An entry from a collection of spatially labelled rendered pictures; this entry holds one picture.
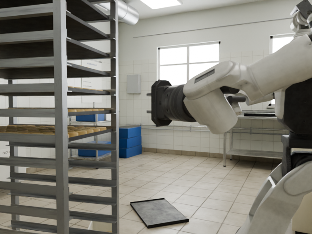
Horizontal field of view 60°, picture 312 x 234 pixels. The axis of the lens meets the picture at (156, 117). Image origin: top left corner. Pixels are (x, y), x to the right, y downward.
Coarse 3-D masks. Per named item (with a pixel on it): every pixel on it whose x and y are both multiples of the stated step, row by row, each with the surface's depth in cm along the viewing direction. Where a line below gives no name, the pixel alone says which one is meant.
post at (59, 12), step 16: (64, 0) 90; (64, 16) 90; (64, 32) 90; (64, 48) 90; (64, 64) 90; (64, 80) 90; (64, 96) 90; (64, 112) 90; (64, 128) 91; (64, 144) 91; (64, 160) 91; (64, 176) 91; (64, 192) 91; (64, 208) 91; (64, 224) 91
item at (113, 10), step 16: (112, 32) 132; (112, 48) 132; (112, 64) 132; (112, 80) 133; (112, 96) 133; (112, 160) 135; (112, 176) 135; (112, 192) 135; (112, 208) 136; (112, 224) 136
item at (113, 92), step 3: (105, 90) 134; (108, 90) 133; (111, 90) 133; (114, 90) 132; (111, 93) 133; (114, 93) 132; (6, 96) 147; (9, 96) 147; (12, 96) 147; (15, 96) 147; (18, 96) 147
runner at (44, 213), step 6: (0, 210) 101; (6, 210) 101; (12, 210) 100; (18, 210) 99; (24, 210) 99; (30, 210) 98; (36, 210) 97; (42, 210) 97; (48, 210) 96; (36, 216) 97; (42, 216) 97; (48, 216) 96; (54, 216) 95
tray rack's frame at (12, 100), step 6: (12, 102) 148; (12, 120) 149; (12, 150) 150; (12, 168) 150; (18, 168) 153; (12, 180) 151; (18, 180) 153; (12, 198) 151; (18, 198) 153; (12, 216) 152; (18, 216) 153; (12, 228) 152; (18, 228) 153
